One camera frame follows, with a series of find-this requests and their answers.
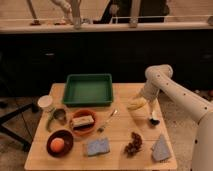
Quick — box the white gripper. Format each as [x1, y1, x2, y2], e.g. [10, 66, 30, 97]
[138, 82, 160, 116]

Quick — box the yellow banana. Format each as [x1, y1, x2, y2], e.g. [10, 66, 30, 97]
[127, 97, 147, 110]

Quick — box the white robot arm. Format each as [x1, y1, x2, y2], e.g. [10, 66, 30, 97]
[140, 65, 213, 171]

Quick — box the small metal cup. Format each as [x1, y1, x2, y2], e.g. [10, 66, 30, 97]
[53, 109, 67, 125]

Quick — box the white paper cup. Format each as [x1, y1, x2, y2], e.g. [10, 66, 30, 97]
[37, 95, 53, 112]

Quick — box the bunch of dark grapes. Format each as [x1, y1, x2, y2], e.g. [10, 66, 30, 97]
[124, 132, 142, 157]

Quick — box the grey folded cloth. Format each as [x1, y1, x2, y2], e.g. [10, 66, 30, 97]
[151, 134, 171, 162]

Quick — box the metal fork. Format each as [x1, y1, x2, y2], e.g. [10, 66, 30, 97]
[97, 109, 118, 133]

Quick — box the green plastic tray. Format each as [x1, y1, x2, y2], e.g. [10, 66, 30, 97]
[62, 74, 114, 107]

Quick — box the orange bowl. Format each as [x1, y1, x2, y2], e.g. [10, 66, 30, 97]
[69, 109, 97, 136]

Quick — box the blue sponge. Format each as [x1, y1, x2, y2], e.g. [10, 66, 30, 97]
[86, 138, 110, 156]

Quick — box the sandwich bread slice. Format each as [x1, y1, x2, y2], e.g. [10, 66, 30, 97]
[72, 115, 94, 128]

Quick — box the wooden table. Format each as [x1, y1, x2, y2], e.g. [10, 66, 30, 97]
[24, 83, 177, 171]

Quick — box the dark red bowl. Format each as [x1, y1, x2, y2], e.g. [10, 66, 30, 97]
[46, 130, 73, 157]

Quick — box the orange fruit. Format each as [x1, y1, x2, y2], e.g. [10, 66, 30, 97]
[50, 138, 65, 153]

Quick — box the green chili pepper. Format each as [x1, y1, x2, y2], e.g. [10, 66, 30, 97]
[45, 113, 54, 132]

